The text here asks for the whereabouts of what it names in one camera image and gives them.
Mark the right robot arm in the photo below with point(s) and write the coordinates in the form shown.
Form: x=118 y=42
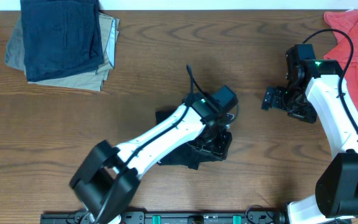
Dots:
x=317 y=89

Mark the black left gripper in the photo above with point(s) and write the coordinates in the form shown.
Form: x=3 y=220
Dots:
x=222 y=152

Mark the folded khaki garment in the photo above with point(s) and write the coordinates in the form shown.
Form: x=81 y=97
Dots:
x=14 y=57

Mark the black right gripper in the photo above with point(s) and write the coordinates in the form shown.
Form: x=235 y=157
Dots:
x=273 y=98

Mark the folded navy blue garment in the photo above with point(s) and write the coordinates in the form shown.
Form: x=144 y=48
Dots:
x=61 y=38

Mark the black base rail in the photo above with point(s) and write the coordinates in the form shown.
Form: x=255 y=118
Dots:
x=252 y=216

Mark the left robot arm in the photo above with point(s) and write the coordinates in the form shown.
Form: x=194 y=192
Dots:
x=195 y=132

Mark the black t-shirt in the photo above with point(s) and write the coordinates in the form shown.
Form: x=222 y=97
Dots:
x=183 y=156

